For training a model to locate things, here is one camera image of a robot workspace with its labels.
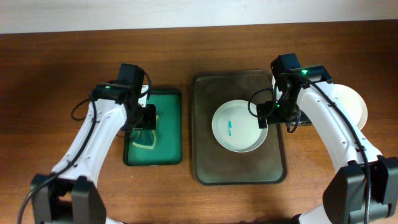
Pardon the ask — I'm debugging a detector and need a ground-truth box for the green yellow sponge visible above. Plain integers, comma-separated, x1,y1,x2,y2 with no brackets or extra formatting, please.
130,129,157,150

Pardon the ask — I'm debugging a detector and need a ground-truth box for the white plate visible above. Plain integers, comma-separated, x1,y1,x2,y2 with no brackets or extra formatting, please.
334,84,358,125
355,93,368,129

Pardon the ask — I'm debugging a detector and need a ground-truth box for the grey plate with stain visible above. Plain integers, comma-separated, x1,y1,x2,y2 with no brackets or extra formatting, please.
211,100,268,153

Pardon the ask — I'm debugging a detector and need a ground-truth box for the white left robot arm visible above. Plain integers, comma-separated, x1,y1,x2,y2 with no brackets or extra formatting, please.
17,63,156,223

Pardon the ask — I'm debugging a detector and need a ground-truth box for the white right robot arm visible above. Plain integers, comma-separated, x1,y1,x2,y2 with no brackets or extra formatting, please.
254,53,397,224

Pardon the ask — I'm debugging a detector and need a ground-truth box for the green plastic tray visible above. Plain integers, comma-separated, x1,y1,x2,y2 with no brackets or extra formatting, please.
123,88,182,166

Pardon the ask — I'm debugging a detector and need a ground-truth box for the brown serving tray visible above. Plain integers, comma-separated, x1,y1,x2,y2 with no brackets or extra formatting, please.
191,70,287,185

